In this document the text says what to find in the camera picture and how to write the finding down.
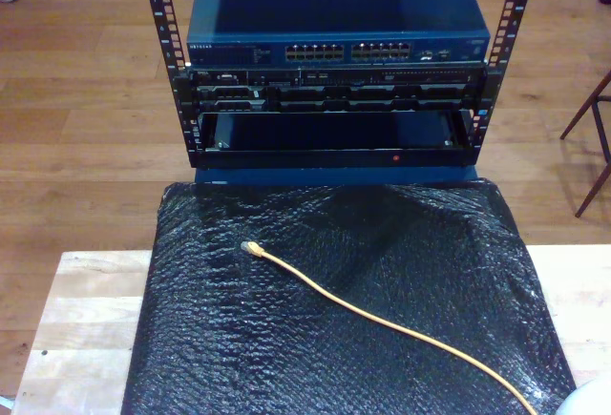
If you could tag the blue rack base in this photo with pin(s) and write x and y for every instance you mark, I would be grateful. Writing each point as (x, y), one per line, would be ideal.
(334, 176)

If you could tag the black rack drawer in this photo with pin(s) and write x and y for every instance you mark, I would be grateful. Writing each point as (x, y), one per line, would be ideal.
(334, 158)

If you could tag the black rack server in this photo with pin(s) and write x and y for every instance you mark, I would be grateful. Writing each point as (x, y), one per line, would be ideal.
(334, 88)

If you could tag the black bubble mat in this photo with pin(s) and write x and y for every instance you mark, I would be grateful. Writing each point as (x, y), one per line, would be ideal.
(238, 338)

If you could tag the black perforated rack post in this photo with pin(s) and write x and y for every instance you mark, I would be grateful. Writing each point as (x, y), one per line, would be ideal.
(494, 86)
(183, 100)

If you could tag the blue network switch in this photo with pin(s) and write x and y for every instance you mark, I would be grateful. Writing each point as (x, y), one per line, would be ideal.
(334, 5)

